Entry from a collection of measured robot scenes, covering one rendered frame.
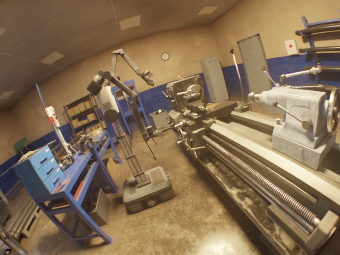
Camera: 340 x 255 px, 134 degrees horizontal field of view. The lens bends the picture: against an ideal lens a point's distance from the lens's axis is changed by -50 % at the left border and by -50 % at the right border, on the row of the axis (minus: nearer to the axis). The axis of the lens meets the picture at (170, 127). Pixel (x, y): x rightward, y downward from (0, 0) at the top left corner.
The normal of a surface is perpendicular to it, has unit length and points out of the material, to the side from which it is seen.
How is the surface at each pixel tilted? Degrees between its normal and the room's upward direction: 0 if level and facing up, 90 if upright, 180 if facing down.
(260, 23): 90
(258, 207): 0
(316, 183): 36
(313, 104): 82
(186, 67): 90
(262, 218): 0
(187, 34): 90
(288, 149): 90
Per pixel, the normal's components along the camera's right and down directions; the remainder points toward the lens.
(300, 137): -0.96, -0.12
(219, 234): -0.31, -0.90
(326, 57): -0.93, 0.36
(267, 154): -0.79, -0.53
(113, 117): 0.28, 0.22
